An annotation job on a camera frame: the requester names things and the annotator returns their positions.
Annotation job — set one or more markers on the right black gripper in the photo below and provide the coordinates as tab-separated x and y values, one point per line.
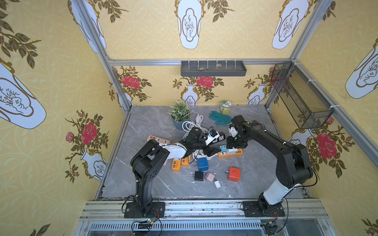
233	140

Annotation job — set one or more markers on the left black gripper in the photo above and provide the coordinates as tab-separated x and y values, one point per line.
205	144

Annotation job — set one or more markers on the white patterned plug adapter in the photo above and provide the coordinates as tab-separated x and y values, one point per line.
231	151

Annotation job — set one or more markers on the teal plug adapter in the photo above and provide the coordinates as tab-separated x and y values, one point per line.
223	148

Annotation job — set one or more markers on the blue cube adapter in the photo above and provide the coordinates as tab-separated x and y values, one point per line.
203	164

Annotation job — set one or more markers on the pink plug adapter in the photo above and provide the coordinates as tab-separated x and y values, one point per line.
210	177

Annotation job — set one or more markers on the orange power strip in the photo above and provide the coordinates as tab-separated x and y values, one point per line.
222	155
185	162
176	165

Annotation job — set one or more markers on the black plug adapter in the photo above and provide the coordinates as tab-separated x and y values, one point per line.
199	176

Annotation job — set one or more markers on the red cube adapter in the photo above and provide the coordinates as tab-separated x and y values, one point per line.
234	174

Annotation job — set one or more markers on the small white plug adapter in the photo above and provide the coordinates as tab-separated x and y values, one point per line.
217	184

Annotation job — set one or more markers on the pink power strip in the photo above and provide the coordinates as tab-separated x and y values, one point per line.
158	139

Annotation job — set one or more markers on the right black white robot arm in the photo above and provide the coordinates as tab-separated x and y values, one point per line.
293	164

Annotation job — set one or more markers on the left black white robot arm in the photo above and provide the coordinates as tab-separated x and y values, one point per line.
147	163

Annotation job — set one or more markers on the green glove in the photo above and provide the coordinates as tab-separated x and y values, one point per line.
219	118

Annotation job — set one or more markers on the potted green plant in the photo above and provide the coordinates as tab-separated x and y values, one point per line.
180	112

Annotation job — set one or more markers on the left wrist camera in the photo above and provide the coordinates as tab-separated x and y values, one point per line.
196	135

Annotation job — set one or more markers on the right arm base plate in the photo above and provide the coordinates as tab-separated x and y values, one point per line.
262	209

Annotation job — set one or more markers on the black wire basket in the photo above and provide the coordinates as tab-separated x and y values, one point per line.
307	106

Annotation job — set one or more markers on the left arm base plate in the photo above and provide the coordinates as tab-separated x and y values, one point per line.
155	209

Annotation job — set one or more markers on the grey wall shelf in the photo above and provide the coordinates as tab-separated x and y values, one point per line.
213	68

